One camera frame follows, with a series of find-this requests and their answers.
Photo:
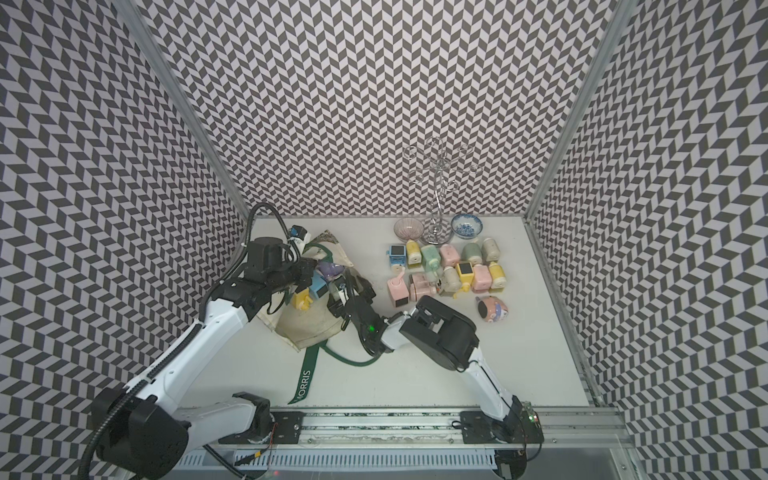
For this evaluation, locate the blue white ceramic bowl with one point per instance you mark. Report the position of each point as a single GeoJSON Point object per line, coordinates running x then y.
{"type": "Point", "coordinates": [466, 226]}

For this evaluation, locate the yellow black-top pencil sharpener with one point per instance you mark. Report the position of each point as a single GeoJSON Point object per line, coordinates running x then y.
{"type": "Point", "coordinates": [465, 272]}

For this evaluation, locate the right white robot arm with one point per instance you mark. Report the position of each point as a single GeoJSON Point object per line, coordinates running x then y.
{"type": "Point", "coordinates": [448, 338]}

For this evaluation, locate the small yellow pencil sharpener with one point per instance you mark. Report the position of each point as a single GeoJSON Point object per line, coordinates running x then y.
{"type": "Point", "coordinates": [302, 300]}

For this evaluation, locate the beige round pencil sharpener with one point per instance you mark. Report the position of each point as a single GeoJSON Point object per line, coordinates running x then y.
{"type": "Point", "coordinates": [449, 282]}

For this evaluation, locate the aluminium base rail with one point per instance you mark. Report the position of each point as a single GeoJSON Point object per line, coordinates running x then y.
{"type": "Point", "coordinates": [439, 443]}

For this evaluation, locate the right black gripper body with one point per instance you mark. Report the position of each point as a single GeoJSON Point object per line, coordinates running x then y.
{"type": "Point", "coordinates": [339, 307]}

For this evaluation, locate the purple grey pencil sharpener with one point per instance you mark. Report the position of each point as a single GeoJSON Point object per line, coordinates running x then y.
{"type": "Point", "coordinates": [329, 270]}

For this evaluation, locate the cream pencil sharpener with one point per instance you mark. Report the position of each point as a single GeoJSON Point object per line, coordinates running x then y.
{"type": "Point", "coordinates": [490, 250]}

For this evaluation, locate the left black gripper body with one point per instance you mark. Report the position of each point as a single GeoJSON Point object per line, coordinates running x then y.
{"type": "Point", "coordinates": [301, 276]}

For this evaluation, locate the pink pencil sharpener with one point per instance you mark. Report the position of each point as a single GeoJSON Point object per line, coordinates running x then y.
{"type": "Point", "coordinates": [450, 256]}
{"type": "Point", "coordinates": [420, 287]}
{"type": "Point", "coordinates": [398, 289]}
{"type": "Point", "coordinates": [482, 280]}

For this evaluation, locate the clear glass mug tree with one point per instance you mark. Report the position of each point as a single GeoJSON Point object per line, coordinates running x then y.
{"type": "Point", "coordinates": [437, 168]}

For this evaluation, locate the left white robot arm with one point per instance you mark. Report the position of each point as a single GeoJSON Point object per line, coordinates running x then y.
{"type": "Point", "coordinates": [142, 428]}

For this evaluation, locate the blue pencil sharpener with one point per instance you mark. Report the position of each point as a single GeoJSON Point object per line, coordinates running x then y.
{"type": "Point", "coordinates": [318, 287]}
{"type": "Point", "coordinates": [397, 257]}

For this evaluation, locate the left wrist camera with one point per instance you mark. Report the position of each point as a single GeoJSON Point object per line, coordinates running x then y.
{"type": "Point", "coordinates": [268, 255]}

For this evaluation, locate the pink ceramic bowl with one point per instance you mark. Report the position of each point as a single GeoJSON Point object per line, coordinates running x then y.
{"type": "Point", "coordinates": [408, 229]}

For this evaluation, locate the cream tote bag green handles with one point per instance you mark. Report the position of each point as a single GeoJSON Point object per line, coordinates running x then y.
{"type": "Point", "coordinates": [308, 332]}

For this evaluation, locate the pink round patterned sharpener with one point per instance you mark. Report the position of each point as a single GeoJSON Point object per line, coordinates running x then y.
{"type": "Point", "coordinates": [491, 309]}

